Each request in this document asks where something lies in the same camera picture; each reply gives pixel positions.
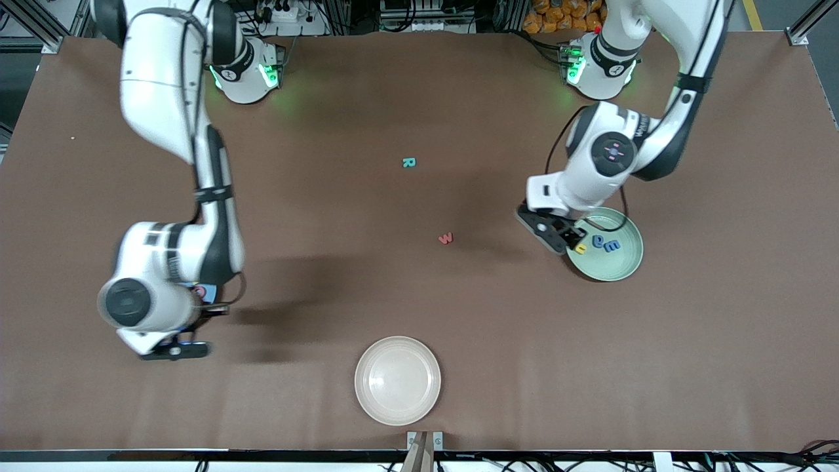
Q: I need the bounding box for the blue round plate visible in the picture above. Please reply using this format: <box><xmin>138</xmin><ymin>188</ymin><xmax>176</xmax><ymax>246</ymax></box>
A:
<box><xmin>187</xmin><ymin>281</ymin><xmax>218</xmax><ymax>309</ymax></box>

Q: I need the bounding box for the green round plate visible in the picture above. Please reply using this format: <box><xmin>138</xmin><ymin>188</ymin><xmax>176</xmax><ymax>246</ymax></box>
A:
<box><xmin>566</xmin><ymin>206</ymin><xmax>644</xmax><ymax>283</ymax></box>

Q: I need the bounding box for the beige round plate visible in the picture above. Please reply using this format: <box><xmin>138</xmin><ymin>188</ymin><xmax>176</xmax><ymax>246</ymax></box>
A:
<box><xmin>354</xmin><ymin>336</ymin><xmax>442</xmax><ymax>427</ymax></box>

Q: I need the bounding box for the orange objects pile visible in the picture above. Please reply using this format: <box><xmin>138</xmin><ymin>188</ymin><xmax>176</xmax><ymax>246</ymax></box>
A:
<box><xmin>522</xmin><ymin>0</ymin><xmax>607</xmax><ymax>35</ymax></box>

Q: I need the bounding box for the long white power strip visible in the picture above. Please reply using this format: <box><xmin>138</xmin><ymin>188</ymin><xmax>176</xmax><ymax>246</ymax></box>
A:
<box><xmin>387</xmin><ymin>16</ymin><xmax>474</xmax><ymax>33</ymax></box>

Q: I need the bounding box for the white power strip with plugs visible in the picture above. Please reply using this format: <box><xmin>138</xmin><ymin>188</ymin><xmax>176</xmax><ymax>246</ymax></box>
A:
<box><xmin>256</xmin><ymin>0</ymin><xmax>328</xmax><ymax>37</ymax></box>

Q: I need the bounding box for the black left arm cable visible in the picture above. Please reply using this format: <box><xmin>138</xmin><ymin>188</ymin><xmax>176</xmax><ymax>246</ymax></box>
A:
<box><xmin>545</xmin><ymin>0</ymin><xmax>732</xmax><ymax>231</ymax></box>

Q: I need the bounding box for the metal table edge bracket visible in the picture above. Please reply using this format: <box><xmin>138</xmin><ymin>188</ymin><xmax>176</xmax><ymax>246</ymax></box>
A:
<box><xmin>406</xmin><ymin>431</ymin><xmax>444</xmax><ymax>453</ymax></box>

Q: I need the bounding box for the aluminium frame profile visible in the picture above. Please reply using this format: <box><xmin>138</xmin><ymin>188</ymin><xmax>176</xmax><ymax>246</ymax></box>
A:
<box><xmin>787</xmin><ymin>0</ymin><xmax>839</xmax><ymax>47</ymax></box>
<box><xmin>0</xmin><ymin>0</ymin><xmax>89</xmax><ymax>54</ymax></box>

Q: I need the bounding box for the black cables tangle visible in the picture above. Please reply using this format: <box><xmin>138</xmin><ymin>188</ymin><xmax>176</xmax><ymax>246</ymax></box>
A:
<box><xmin>711</xmin><ymin>439</ymin><xmax>839</xmax><ymax>472</ymax></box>

